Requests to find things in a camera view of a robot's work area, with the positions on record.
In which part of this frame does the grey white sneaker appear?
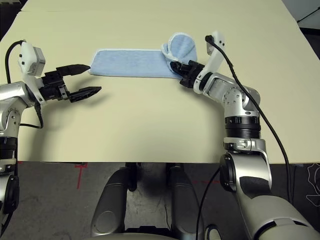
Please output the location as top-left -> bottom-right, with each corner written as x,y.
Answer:
203,223 -> 222,240

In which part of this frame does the black mat with white outline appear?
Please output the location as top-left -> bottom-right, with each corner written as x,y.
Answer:
303,163 -> 320,209

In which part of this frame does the black foam floor mat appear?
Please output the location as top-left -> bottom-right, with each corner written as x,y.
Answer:
296,21 -> 320,61
0,0 -> 28,42

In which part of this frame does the black tripod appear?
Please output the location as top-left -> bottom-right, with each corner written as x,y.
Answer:
296,9 -> 320,25

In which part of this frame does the dark grey robot left leg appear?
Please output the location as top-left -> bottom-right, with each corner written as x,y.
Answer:
90,165 -> 129,237

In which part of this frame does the light blue white-trimmed towel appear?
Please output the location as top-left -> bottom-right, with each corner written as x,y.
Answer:
88,32 -> 199,81

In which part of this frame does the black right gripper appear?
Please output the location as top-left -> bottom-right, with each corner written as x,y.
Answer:
170,59 -> 206,88

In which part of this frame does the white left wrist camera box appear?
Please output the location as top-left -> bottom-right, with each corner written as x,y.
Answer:
18,40 -> 47,105

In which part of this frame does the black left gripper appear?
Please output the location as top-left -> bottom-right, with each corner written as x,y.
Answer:
39,64 -> 102,104

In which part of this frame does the grey robot torso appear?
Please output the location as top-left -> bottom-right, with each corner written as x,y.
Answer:
99,226 -> 208,240

